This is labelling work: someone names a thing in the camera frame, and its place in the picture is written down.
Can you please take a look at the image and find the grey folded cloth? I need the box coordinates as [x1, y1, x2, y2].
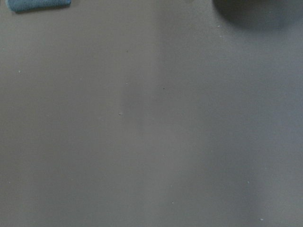
[6, 0, 71, 12]

